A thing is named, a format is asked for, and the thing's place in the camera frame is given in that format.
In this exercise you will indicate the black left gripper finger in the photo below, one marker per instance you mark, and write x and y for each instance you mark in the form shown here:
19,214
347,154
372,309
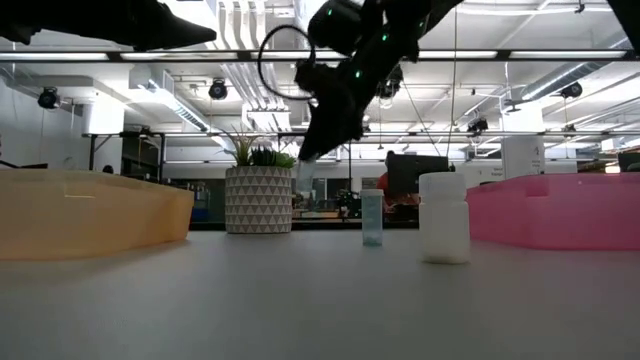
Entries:
160,27

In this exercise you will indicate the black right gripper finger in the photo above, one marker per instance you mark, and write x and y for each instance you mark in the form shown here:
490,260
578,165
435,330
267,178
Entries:
314,142
345,135

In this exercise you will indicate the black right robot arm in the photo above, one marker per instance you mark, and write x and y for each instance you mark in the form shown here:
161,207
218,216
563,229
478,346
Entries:
390,25

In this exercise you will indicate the pink plastic bin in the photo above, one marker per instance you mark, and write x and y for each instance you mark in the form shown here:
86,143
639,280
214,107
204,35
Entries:
565,215

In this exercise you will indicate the person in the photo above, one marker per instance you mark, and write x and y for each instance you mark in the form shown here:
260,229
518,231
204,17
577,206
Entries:
107,169
382,184

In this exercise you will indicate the succulent in white patterned pot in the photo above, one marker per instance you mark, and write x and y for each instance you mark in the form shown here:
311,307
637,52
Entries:
258,200

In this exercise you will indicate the black desk monitor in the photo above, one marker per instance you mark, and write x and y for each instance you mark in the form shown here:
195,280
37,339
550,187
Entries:
417,175

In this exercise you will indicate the black round ceiling device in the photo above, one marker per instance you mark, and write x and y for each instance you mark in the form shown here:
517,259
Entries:
218,90
48,98
477,125
571,90

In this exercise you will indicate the wooden cutting board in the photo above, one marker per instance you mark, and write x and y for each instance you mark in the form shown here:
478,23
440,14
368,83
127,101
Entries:
85,220

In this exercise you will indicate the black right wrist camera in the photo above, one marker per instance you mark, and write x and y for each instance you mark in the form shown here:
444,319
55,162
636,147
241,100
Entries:
306,76

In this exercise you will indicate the white rectangular ceiling duct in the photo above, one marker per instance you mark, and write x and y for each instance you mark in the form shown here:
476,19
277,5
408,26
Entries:
170,100

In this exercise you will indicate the black metal table frame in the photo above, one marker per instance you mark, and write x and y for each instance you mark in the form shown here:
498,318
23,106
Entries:
325,225

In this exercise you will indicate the black metal stand frame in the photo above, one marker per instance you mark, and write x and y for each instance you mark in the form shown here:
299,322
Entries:
92,150

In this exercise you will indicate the silver round ceiling duct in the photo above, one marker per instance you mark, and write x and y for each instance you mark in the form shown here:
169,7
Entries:
565,75

